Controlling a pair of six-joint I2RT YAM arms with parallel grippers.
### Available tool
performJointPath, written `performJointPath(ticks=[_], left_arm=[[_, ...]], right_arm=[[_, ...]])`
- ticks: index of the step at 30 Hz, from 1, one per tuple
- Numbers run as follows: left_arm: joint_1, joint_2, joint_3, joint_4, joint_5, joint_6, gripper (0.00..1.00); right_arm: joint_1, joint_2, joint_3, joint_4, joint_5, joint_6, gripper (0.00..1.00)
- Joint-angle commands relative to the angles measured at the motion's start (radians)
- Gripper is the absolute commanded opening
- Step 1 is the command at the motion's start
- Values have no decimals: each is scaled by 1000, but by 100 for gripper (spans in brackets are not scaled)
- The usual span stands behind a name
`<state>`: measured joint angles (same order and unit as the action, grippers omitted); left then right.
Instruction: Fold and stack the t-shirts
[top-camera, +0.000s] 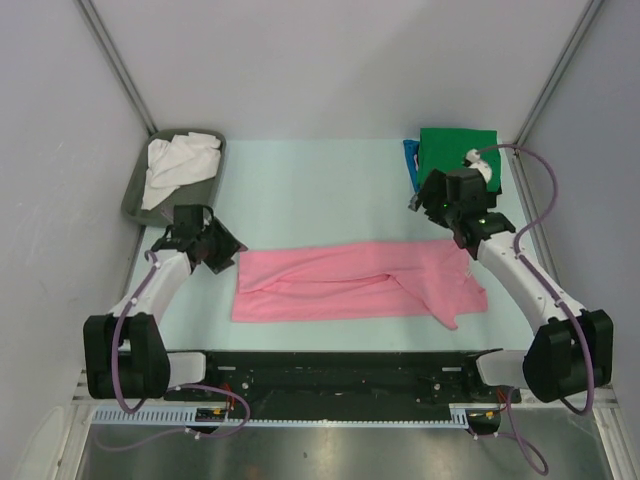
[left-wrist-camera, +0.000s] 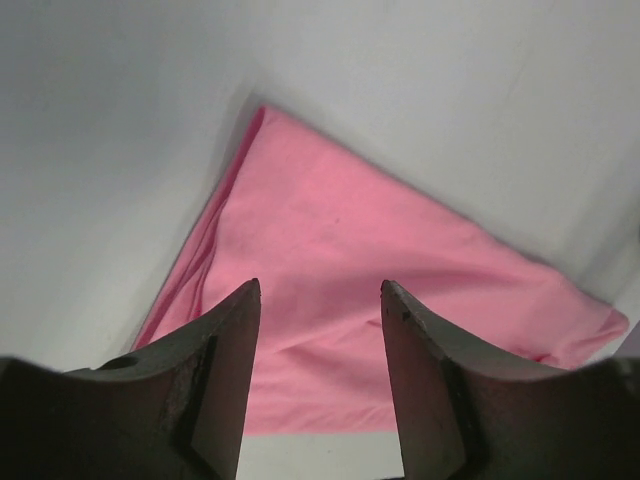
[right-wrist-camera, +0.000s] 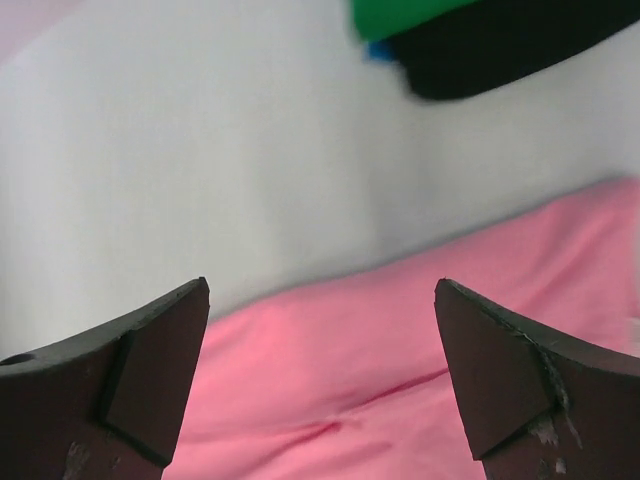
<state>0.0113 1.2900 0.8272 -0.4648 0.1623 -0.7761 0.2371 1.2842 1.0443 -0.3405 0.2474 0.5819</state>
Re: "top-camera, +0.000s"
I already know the grey fabric basket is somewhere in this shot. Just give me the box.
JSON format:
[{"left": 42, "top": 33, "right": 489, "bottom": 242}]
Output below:
[{"left": 121, "top": 128, "right": 226, "bottom": 227}]

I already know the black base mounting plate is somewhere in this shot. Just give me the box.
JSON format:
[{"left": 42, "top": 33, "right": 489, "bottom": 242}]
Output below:
[{"left": 164, "top": 351, "right": 508, "bottom": 422}]

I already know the aluminium frame post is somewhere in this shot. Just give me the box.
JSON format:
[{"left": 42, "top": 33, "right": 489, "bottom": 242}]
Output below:
[
  {"left": 514, "top": 0, "right": 606, "bottom": 145},
  {"left": 74, "top": 0, "right": 158, "bottom": 136}
]

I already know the white slotted cable duct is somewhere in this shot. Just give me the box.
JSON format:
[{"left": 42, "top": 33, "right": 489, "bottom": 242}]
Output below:
[{"left": 91, "top": 405, "right": 504, "bottom": 429}]

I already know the right aluminium frame post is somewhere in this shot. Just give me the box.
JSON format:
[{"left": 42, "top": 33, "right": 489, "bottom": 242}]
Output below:
[{"left": 514, "top": 0, "right": 606, "bottom": 145}]

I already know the pink t shirt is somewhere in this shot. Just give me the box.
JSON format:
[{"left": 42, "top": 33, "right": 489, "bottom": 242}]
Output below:
[{"left": 231, "top": 240, "right": 488, "bottom": 330}]

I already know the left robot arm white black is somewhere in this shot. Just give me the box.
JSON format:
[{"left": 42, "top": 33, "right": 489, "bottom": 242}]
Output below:
[{"left": 83, "top": 204, "right": 245, "bottom": 413}]

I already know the blue folded t shirt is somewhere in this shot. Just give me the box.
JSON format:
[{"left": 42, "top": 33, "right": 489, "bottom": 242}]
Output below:
[{"left": 402, "top": 139, "right": 420, "bottom": 193}]

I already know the black folded t shirt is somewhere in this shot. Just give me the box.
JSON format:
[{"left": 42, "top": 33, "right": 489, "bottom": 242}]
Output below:
[{"left": 486, "top": 189, "right": 502, "bottom": 209}]

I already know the green folded t shirt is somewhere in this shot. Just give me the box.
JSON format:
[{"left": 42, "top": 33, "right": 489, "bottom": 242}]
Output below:
[{"left": 414, "top": 127, "right": 498, "bottom": 191}]

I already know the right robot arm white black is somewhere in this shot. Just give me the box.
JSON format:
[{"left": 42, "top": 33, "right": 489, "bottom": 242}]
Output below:
[{"left": 410, "top": 167, "right": 614, "bottom": 415}]

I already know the white t shirt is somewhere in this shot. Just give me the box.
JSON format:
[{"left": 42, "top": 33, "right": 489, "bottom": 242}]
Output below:
[{"left": 141, "top": 132, "right": 222, "bottom": 211}]

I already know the left aluminium frame post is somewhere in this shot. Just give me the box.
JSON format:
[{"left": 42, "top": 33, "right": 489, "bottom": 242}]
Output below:
[{"left": 74, "top": 0, "right": 158, "bottom": 136}]

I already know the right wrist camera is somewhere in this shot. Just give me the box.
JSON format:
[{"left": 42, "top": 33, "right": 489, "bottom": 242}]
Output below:
[{"left": 463, "top": 149, "right": 493, "bottom": 184}]

